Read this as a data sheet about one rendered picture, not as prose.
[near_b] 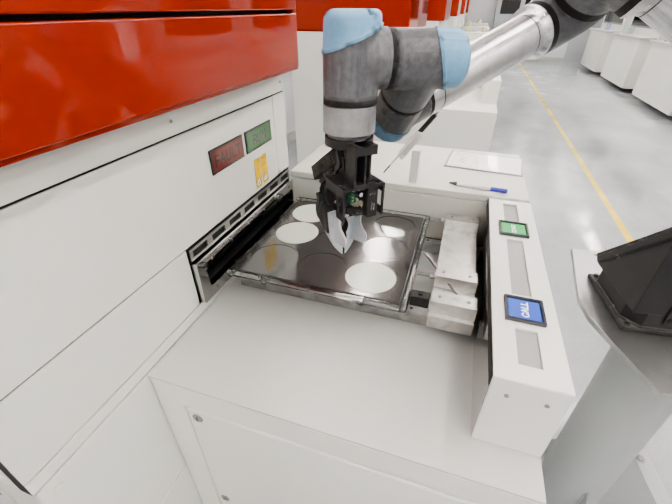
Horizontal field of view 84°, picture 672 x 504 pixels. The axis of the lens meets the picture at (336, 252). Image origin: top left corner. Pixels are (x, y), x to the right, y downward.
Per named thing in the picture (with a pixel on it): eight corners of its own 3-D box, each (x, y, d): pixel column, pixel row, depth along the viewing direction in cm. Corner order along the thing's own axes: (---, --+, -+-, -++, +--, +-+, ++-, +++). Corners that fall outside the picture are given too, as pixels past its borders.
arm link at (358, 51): (397, 8, 43) (325, 8, 42) (390, 107, 49) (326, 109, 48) (379, 9, 50) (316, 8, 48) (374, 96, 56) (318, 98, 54)
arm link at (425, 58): (436, 67, 59) (369, 68, 57) (470, 10, 48) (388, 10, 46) (444, 113, 58) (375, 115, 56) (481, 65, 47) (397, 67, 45)
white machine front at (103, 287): (20, 490, 48) (-243, 220, 26) (285, 214, 113) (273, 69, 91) (38, 498, 48) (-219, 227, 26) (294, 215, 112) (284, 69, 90)
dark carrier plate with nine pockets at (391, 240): (233, 270, 76) (232, 268, 76) (299, 201, 104) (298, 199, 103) (398, 305, 67) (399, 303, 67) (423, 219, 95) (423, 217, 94)
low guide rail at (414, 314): (241, 284, 84) (239, 274, 83) (245, 279, 86) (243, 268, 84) (470, 336, 71) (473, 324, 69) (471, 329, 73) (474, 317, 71)
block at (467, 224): (443, 229, 94) (445, 218, 92) (444, 222, 96) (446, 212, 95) (476, 234, 91) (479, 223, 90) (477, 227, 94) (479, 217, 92)
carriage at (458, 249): (425, 327, 69) (427, 315, 67) (443, 232, 98) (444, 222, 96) (470, 337, 67) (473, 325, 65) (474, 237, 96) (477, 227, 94)
